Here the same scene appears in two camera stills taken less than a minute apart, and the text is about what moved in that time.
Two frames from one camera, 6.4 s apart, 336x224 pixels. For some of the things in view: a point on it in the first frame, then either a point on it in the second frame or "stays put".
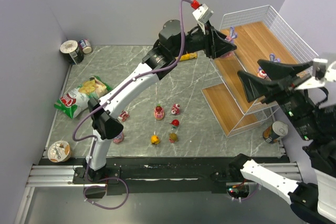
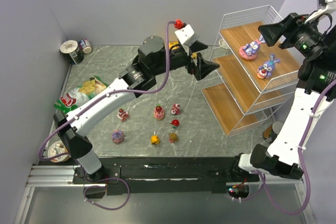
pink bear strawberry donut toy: x=159 y=112 stays put
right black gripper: x=284 y=85 -> x=286 y=33
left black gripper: x=208 y=40 -> x=191 y=63
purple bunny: x=119 y=139 stays put
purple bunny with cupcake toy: x=261 y=73 stays put
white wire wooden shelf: x=260 y=34 stays put
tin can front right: x=272 y=134 stays put
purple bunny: x=232 y=35 -> x=249 y=51
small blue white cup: x=85 y=45 stays put
